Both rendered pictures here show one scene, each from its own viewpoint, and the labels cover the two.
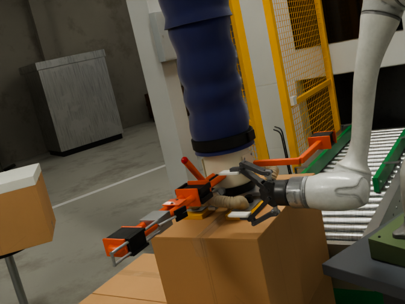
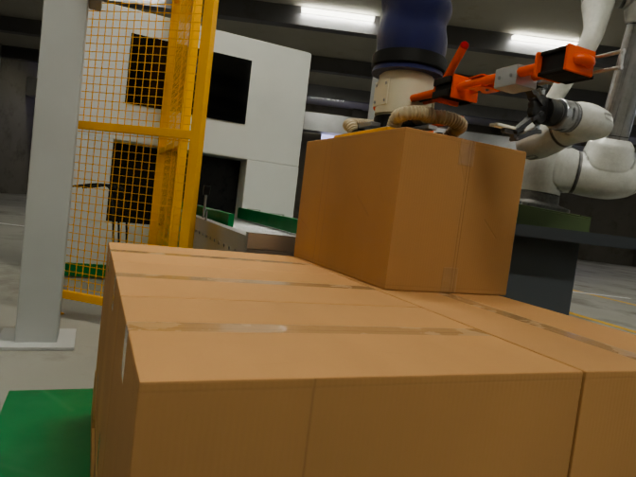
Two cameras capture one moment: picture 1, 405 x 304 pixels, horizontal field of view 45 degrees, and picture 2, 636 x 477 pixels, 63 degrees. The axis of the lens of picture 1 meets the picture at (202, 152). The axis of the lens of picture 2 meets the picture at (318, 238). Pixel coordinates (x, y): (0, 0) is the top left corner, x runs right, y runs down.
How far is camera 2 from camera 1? 191 cm
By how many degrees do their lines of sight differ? 57
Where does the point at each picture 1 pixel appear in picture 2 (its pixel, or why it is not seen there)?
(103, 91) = not seen: outside the picture
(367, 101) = not seen: hidden behind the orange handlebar
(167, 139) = (54, 112)
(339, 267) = not seen: hidden behind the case
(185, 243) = (450, 144)
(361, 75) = (597, 36)
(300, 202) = (575, 119)
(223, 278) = (479, 196)
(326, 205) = (595, 126)
